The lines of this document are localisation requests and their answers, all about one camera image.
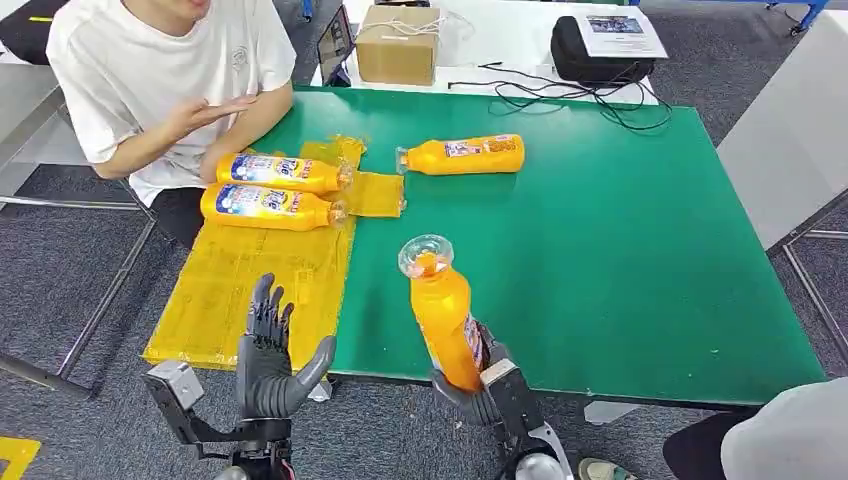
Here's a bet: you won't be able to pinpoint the yellow plastic sheet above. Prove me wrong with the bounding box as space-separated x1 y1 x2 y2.
142 135 407 372

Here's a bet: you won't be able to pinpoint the green table mat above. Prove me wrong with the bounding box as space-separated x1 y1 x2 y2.
248 86 826 407

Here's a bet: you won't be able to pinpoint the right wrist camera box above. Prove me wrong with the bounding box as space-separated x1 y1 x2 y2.
481 359 546 439

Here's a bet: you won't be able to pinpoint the black bag with paper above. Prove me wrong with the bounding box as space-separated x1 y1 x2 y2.
550 15 656 87

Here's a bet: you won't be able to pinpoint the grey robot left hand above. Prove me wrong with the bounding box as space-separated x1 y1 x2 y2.
236 273 338 420

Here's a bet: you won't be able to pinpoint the metal table frame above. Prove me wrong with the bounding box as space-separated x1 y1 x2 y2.
0 62 160 399

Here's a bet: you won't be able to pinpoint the yellow floor tape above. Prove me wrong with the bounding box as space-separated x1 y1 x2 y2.
0 436 42 480

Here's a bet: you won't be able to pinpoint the grey table foot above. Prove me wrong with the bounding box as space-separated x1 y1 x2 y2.
582 399 644 426

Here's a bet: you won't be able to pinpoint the orange detergent bottle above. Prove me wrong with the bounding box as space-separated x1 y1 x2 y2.
215 152 354 195
199 183 349 232
396 133 526 177
398 234 486 393

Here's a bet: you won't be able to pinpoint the grey table with frame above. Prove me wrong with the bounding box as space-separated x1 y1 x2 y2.
716 9 848 366

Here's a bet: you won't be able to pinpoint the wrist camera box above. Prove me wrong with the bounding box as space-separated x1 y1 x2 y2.
142 360 207 458
481 359 546 439

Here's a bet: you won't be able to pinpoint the brown cardboard box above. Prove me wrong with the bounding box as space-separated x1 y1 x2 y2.
355 5 442 86

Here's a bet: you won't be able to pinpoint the printed white paper sheet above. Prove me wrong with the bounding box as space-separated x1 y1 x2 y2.
573 5 669 60

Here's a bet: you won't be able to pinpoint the black cables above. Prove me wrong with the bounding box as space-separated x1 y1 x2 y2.
447 61 672 132

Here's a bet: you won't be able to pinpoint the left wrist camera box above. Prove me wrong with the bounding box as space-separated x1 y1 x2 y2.
142 360 207 458

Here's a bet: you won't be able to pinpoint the person in grey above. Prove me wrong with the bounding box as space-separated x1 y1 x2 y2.
578 377 848 480

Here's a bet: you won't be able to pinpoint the white string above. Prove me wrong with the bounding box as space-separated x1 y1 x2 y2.
360 14 449 37

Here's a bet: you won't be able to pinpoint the person's left hand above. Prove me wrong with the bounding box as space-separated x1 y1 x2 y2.
198 150 225 184

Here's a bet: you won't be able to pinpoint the seated person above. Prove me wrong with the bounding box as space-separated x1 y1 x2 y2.
46 0 297 246

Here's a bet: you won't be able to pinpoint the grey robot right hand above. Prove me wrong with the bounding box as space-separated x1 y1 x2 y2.
430 322 511 427

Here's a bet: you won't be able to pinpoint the person's right hand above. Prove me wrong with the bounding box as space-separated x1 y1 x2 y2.
162 94 258 144

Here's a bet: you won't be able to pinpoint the white table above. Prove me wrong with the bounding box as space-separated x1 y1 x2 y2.
309 0 660 106

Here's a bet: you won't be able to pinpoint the blue chair base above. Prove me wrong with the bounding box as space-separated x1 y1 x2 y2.
765 0 829 38

